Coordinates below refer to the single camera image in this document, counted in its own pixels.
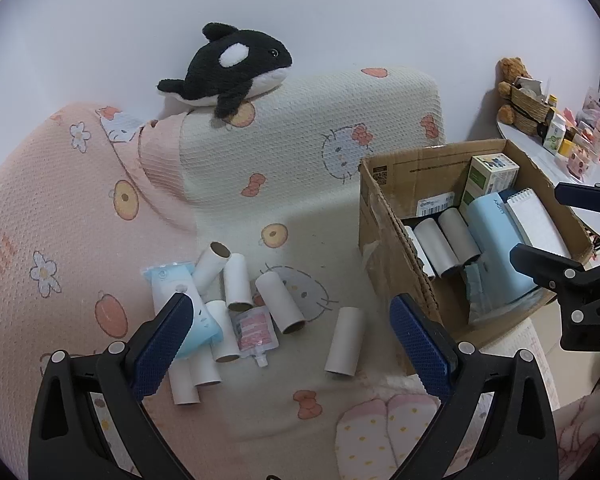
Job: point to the pale blue plastic packet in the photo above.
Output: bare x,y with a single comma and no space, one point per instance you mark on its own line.
472,285

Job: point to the small white green carton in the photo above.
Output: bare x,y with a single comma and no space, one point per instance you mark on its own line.
555,135

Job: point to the pink cat print blanket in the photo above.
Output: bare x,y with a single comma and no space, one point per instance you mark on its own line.
55,210

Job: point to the light blue wet wipes pack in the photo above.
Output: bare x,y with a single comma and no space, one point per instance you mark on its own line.
172,280

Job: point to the pink printed cloth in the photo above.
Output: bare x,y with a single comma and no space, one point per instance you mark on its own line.
585,435

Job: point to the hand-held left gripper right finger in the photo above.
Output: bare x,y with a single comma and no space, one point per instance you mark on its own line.
422,345

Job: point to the white round table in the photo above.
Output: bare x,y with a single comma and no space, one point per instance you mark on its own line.
535,155

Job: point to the cream cat print blanket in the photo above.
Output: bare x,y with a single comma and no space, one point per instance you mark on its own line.
305,125

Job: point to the brown teddy bear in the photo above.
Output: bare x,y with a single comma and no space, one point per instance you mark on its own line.
512,67

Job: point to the pink white spout pouch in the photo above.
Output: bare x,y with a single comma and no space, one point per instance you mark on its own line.
255,332

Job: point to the brown cardboard box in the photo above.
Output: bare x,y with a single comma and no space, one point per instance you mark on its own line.
385,200

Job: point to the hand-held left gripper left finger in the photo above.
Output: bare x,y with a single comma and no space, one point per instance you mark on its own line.
160,345

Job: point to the black white orca plush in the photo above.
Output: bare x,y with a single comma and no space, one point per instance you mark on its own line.
230,75

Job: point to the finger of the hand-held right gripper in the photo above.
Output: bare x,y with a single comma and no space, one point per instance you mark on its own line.
535,265
577,195

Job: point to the white spiral notepad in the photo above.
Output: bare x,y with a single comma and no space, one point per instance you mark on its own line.
535,225

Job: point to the white paper roll core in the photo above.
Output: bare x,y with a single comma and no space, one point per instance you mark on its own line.
280,300
437,250
460,235
420,260
345,340

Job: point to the pile of white tubes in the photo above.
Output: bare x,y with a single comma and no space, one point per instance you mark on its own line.
237,280

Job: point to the light blue case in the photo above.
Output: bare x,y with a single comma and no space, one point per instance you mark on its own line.
495,240

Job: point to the woven basket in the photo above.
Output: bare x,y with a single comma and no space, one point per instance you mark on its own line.
530,110

